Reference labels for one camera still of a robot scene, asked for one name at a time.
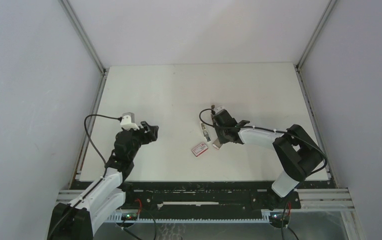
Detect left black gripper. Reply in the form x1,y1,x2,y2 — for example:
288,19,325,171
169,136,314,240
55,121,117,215
124,121,158,160

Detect cardboard staple box tray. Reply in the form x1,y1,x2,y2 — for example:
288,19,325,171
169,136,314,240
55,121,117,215
212,140,222,150

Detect red white staple box sleeve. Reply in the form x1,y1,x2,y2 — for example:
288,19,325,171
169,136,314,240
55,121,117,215
191,142,209,157

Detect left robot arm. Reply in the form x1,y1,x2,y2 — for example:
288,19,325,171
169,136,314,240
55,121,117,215
47,117,159,240

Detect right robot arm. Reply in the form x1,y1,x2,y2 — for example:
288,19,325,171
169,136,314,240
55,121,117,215
210,107,327,208

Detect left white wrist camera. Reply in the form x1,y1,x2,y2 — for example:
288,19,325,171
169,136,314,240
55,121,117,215
120,112,139,131

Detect right black camera cable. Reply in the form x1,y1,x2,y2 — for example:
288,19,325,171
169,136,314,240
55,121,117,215
198,108,328,176

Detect black camera cable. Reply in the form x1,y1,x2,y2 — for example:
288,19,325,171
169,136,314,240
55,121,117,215
198,108,328,176
83,114,123,175

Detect left black camera cable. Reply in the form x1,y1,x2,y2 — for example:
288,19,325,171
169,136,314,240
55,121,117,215
83,114,123,175

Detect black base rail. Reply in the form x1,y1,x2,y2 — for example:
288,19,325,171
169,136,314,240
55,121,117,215
120,181,302,221

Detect left circuit board with wires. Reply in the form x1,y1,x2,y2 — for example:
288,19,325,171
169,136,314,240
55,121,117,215
115,198,158,240

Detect circuit board with wires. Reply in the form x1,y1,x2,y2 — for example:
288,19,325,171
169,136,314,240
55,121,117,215
269,201,300,240
115,198,158,240

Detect right circuit board with wires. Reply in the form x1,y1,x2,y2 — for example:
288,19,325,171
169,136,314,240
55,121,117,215
269,201,300,240

